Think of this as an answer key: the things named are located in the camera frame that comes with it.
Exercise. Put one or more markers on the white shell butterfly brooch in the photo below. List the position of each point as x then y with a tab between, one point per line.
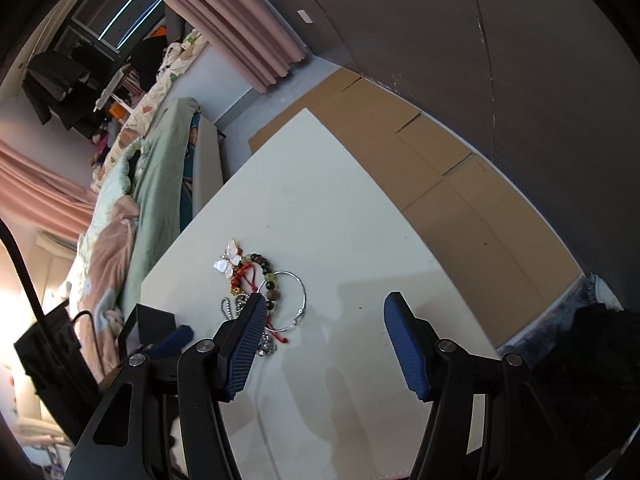
228	261

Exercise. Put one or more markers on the hanging black clothes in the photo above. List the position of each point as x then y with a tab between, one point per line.
57	87

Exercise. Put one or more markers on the white floral bedsheet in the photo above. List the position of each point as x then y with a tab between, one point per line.
150	97

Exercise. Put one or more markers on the window frame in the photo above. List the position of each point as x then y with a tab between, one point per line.
117	15

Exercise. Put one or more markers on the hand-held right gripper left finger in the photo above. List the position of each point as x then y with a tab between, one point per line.
244	347

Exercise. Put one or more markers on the pink curtain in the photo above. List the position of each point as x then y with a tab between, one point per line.
240	25
40	190

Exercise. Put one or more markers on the light green quilt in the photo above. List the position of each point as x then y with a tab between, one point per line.
160	190

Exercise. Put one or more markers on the black jewelry box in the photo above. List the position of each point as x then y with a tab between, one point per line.
152	322

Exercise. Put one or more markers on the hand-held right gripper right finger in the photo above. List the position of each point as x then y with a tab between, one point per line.
406	350

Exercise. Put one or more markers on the thin silver bangle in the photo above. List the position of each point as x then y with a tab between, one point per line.
303	291

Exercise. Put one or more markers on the white bed side board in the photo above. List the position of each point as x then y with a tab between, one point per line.
207	160

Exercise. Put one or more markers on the pink floral blanket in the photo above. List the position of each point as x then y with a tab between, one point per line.
107	240

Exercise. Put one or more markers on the white wall sticker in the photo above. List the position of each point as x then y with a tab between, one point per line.
305	16

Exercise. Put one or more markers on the silver rhinestone ornament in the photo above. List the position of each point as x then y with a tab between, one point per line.
268	346

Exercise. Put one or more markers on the flat brown cardboard sheet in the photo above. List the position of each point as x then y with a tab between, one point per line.
440	195

